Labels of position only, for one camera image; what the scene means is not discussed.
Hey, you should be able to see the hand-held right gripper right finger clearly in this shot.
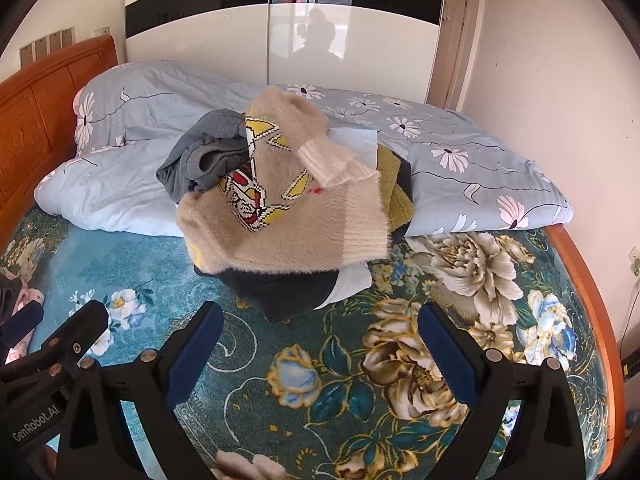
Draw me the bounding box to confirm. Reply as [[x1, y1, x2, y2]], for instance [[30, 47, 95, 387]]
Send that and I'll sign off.
[[417, 302, 586, 480]]

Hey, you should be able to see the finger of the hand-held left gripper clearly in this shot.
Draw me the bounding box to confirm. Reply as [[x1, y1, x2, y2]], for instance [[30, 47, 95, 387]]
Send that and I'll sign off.
[[0, 301, 45, 350], [41, 300, 110, 377]]

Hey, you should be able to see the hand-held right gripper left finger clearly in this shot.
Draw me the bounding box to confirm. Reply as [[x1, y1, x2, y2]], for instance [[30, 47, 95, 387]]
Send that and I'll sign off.
[[57, 301, 224, 480]]

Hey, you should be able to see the grey sweatshirt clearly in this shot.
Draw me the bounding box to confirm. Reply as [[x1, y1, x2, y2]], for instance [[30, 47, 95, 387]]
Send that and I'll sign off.
[[156, 109, 252, 206]]

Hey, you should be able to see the dark garment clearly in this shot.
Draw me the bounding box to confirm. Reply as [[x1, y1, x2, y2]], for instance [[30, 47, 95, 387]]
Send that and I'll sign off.
[[220, 159, 417, 325]]

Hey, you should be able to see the teal floral plush blanket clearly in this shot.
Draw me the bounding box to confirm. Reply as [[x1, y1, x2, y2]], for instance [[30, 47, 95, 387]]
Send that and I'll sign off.
[[0, 207, 610, 480]]

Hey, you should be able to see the olive yellow knit sweater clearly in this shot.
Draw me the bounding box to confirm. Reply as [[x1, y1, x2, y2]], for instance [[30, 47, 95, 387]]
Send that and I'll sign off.
[[375, 144, 415, 232]]

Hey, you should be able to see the beige cartoon print sweater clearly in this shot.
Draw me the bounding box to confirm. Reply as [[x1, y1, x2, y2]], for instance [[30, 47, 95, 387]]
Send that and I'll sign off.
[[176, 86, 391, 275]]

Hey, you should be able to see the light blue floral duvet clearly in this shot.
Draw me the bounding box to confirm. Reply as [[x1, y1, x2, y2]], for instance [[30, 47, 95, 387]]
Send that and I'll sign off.
[[39, 60, 574, 239]]

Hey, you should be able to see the white shirt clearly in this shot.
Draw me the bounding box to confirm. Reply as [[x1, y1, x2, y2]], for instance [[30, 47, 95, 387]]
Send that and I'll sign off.
[[322, 127, 379, 307]]

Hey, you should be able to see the beige room door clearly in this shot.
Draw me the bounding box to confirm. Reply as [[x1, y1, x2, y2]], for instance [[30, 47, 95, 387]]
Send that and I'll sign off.
[[427, 0, 474, 111]]

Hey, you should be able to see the white wardrobe with black stripe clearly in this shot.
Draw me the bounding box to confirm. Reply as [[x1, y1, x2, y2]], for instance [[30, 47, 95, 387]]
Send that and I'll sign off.
[[124, 0, 448, 104]]

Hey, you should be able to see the thin wall cable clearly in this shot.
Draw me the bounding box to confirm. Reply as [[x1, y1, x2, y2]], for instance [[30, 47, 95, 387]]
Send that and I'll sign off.
[[619, 279, 640, 361]]

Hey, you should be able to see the wooden bed frame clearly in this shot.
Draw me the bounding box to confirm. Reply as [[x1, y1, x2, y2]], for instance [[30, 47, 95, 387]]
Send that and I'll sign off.
[[0, 35, 630, 461]]

